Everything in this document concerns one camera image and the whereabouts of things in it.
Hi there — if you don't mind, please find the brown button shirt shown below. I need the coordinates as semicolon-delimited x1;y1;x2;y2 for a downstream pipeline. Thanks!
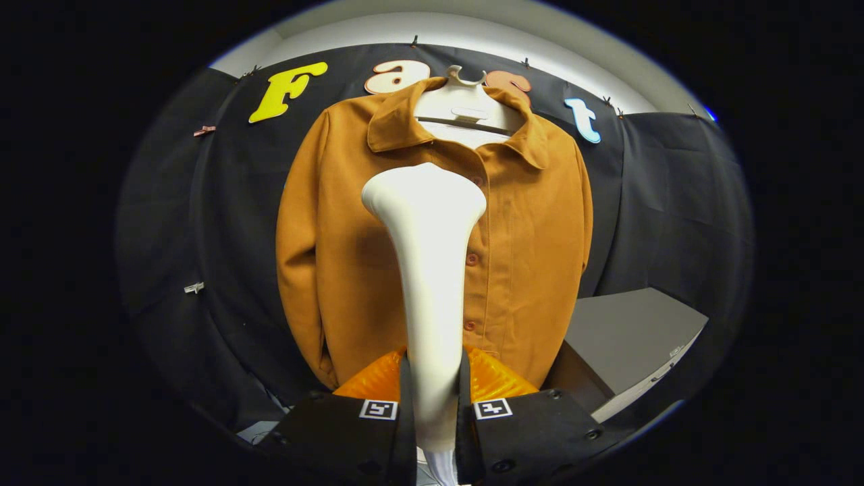
275;76;595;392

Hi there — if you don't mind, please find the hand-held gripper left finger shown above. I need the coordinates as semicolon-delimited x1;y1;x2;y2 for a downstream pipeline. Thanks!
256;347;418;486

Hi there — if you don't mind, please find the grey cabinet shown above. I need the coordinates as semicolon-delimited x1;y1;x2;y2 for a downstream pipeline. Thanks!
543;287;709;425

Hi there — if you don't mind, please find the white mannequin clothes stand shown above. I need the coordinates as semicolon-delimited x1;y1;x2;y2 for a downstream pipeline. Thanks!
413;64;524;149

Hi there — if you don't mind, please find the white garment steamer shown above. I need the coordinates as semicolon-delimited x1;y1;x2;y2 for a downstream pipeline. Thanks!
361;162;488;486

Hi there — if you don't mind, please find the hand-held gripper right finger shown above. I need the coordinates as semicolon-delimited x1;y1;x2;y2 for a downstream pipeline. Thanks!
456;346;618;486

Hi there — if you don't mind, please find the black backdrop cloth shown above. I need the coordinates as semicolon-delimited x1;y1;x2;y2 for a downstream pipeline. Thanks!
115;43;753;433

